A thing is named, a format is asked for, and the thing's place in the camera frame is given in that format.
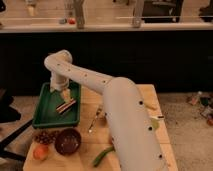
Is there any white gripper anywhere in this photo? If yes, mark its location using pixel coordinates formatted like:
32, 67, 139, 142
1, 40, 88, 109
50, 72, 71, 103

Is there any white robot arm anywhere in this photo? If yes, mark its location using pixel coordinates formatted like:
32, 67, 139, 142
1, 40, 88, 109
44, 50, 169, 171

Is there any green plastic tray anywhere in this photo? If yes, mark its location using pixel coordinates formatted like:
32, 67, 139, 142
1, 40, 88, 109
33, 82, 81, 128

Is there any metal spoon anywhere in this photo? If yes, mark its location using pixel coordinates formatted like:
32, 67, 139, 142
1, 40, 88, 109
88, 105, 103, 133

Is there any dark brown bowl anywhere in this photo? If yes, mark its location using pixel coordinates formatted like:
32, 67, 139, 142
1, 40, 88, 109
54, 128, 81, 156

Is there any bunch of brown grapes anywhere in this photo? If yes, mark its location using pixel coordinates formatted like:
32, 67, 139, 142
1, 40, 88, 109
34, 131, 59, 145

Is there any orange fruit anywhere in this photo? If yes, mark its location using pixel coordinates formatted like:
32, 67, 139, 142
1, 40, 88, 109
33, 144, 49, 161

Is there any light green cup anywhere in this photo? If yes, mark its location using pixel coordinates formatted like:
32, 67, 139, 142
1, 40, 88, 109
151, 118, 160, 131

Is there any orange pan green handle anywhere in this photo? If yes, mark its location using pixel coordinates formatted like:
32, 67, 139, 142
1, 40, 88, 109
92, 146, 115, 167

